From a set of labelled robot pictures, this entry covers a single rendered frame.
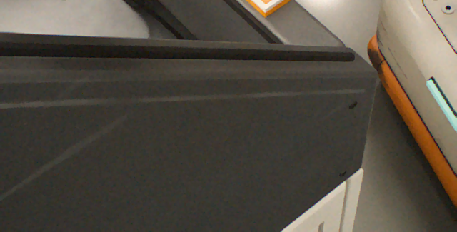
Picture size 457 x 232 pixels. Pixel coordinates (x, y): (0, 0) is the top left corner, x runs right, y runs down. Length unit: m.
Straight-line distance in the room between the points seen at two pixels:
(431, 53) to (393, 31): 0.10
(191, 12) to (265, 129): 0.26
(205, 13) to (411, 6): 0.85
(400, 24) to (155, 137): 1.14
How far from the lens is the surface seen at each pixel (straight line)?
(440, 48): 1.59
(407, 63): 1.65
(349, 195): 0.88
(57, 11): 0.93
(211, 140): 0.59
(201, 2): 0.83
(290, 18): 0.75
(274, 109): 0.62
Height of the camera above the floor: 1.54
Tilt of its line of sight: 57 degrees down
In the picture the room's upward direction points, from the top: 4 degrees counter-clockwise
